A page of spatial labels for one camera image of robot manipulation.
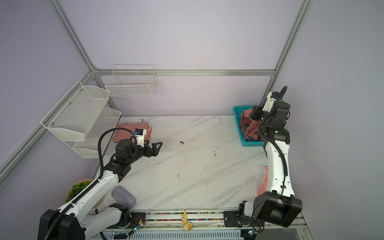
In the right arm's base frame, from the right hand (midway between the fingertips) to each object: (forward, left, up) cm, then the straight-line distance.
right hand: (252, 105), depth 73 cm
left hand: (-11, +51, -17) cm, 55 cm away
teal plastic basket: (+28, -2, -30) cm, 41 cm away
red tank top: (0, -5, -18) cm, 19 cm away
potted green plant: (-32, +87, -24) cm, 96 cm away
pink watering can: (-27, -10, -38) cm, 48 cm away
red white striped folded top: (-14, +62, -3) cm, 63 cm away
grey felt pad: (-35, +67, -34) cm, 83 cm away
